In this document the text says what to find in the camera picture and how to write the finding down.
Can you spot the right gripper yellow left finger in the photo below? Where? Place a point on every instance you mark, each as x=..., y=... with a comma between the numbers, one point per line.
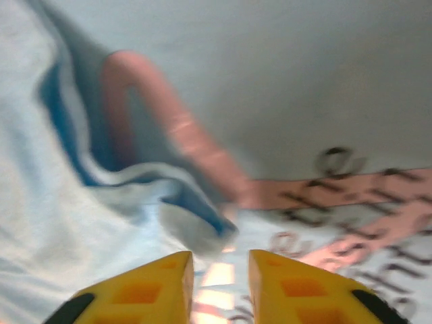
x=141, y=293

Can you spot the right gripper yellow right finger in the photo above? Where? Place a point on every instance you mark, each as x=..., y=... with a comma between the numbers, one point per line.
x=297, y=293

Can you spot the light blue t-shirt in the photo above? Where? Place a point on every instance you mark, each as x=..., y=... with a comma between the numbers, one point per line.
x=270, y=84

